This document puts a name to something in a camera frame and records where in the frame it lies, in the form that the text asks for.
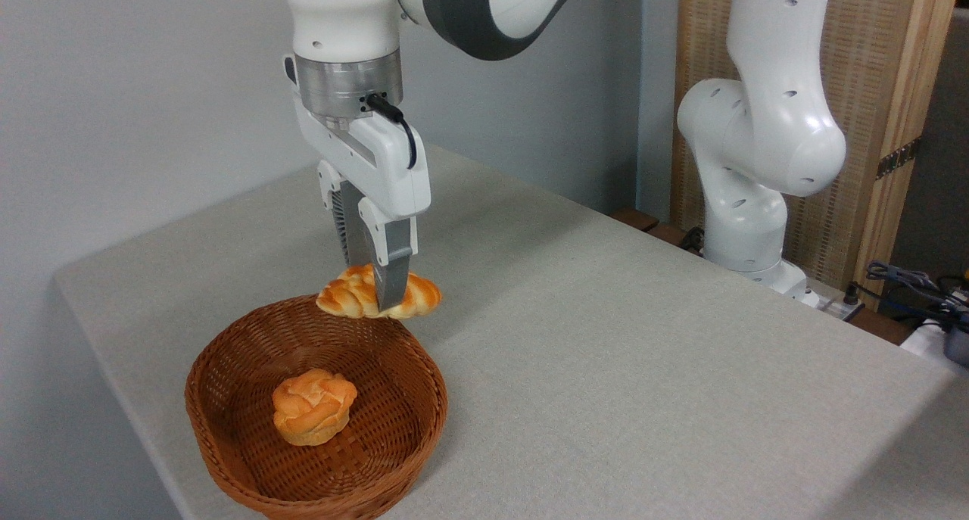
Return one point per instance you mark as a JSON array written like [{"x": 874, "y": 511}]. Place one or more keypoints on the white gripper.
[{"x": 390, "y": 168}]

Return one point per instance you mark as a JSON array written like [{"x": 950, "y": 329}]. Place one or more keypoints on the long braided bread loaf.
[{"x": 348, "y": 297}]

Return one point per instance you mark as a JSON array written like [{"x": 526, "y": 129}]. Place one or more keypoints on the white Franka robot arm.
[{"x": 764, "y": 126}]

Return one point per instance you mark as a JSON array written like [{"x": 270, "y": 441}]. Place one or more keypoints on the round orange bread bun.
[{"x": 312, "y": 406}]

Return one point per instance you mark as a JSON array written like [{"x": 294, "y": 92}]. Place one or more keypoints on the brown woven wicker basket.
[{"x": 250, "y": 429}]

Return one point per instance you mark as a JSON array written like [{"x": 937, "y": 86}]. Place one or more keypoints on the wooden rattan folding screen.
[{"x": 863, "y": 66}]

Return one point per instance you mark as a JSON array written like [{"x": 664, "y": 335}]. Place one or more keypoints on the metal screen hinge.
[{"x": 898, "y": 158}]

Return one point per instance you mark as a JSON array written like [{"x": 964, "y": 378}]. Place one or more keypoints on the grey device box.
[{"x": 958, "y": 346}]

